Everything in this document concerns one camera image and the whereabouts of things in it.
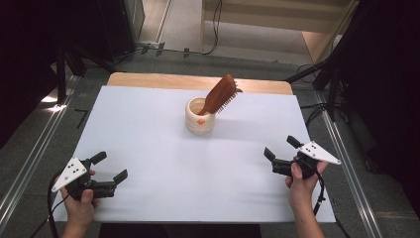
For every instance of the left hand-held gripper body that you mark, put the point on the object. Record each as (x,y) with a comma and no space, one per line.
(71,173)

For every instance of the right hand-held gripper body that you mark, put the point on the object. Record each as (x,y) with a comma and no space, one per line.
(315,152)

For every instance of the cream ribbed cup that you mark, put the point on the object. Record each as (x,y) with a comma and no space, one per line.
(200,125)

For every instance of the brown wooden hairbrush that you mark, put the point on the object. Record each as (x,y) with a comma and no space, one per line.
(219,94)

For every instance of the person's left hand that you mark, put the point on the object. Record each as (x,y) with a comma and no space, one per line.
(79,211)

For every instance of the person's right hand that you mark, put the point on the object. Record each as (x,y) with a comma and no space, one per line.
(301,191)

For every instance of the white board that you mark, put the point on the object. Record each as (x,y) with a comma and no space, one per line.
(185,178)

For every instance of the black metal stand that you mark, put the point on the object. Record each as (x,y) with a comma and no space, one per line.
(332,86)
(61,76)

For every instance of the small dark round object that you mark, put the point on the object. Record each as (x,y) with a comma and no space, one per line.
(239,90)

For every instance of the light wooden table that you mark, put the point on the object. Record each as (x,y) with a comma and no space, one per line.
(158,81)

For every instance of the beige wooden platform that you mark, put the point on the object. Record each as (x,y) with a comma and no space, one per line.
(264,20)

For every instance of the black cabinet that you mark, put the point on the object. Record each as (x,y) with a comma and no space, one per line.
(115,26)

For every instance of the metal floor rail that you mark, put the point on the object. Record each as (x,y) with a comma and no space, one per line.
(36,148)
(346,178)

